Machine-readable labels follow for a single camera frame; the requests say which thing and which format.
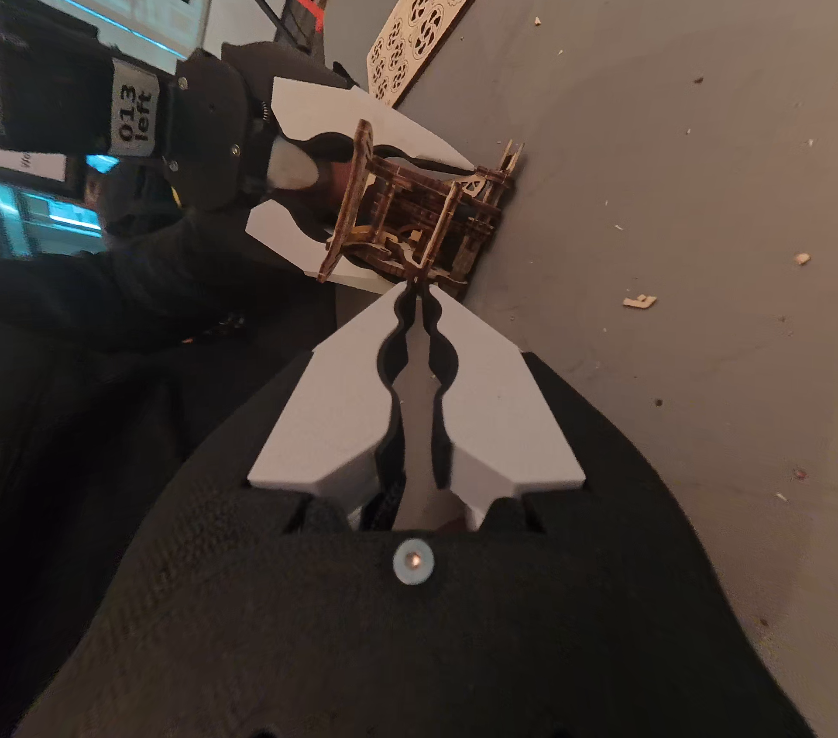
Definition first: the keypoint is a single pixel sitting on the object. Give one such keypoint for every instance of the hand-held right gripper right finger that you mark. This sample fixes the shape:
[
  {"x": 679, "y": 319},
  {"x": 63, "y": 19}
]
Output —
[{"x": 517, "y": 417}]

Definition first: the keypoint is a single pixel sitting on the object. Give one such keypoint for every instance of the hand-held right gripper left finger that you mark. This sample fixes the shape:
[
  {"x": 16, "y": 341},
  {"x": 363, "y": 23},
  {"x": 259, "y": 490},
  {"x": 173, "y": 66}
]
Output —
[{"x": 314, "y": 417}]

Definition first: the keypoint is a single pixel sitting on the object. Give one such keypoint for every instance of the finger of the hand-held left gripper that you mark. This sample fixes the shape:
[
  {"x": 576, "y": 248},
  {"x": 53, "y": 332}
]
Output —
[
  {"x": 281, "y": 233},
  {"x": 340, "y": 109}
]

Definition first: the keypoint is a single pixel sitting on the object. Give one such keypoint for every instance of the wooden mechanical model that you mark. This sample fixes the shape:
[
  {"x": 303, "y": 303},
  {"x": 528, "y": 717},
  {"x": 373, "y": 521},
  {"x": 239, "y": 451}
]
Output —
[{"x": 406, "y": 194}]

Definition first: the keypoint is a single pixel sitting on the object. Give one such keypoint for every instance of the notched wooden connector piece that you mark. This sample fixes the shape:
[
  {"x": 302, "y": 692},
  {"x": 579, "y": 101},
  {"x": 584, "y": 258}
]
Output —
[{"x": 417, "y": 283}]

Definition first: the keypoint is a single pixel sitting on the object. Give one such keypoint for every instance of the wooden parts sheet gear wheels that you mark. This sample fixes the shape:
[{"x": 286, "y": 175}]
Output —
[{"x": 458, "y": 7}]

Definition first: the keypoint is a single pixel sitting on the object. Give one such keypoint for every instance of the person's left forearm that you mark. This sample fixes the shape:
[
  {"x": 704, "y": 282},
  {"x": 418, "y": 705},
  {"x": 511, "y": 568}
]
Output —
[{"x": 163, "y": 266}]

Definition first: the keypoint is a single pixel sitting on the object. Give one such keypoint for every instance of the person's left hand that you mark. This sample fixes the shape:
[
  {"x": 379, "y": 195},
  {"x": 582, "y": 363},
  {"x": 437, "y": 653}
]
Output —
[{"x": 337, "y": 188}]

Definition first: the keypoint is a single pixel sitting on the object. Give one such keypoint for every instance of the small hooked wooden offcut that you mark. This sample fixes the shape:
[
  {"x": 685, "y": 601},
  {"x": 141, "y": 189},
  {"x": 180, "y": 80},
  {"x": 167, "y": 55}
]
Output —
[{"x": 640, "y": 300}]

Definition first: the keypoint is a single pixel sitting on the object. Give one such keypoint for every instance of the framed sign on easel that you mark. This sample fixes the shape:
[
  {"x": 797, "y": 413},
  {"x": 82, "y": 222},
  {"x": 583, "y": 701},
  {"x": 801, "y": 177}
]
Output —
[{"x": 33, "y": 165}]

